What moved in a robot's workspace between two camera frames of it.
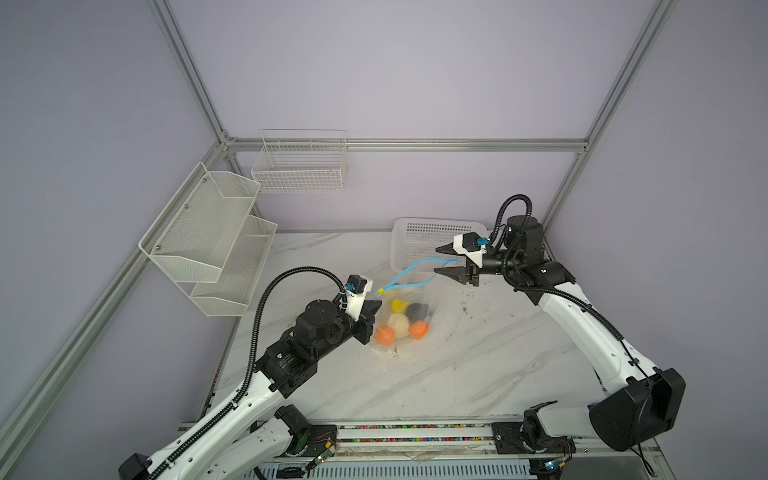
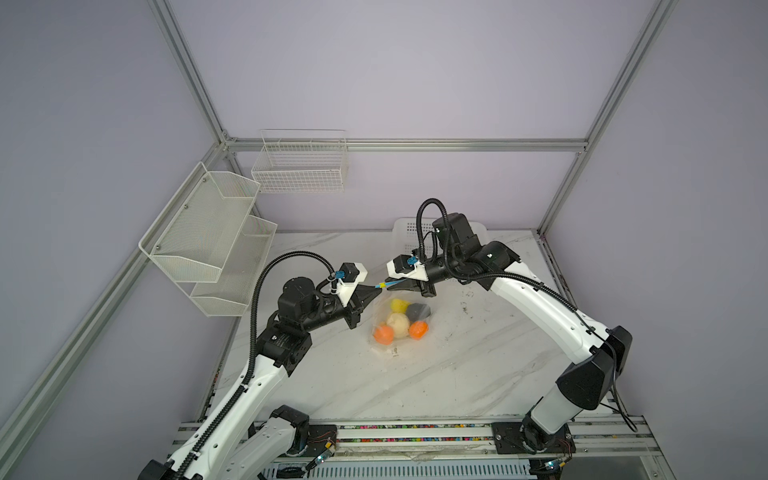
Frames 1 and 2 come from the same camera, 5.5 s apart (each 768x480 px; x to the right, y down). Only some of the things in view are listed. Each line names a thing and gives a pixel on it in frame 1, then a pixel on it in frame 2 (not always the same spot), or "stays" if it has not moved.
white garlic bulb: [400, 323] stays
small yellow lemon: [399, 306] stays
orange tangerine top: [418, 329] stays
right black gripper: [460, 275] -> [425, 290]
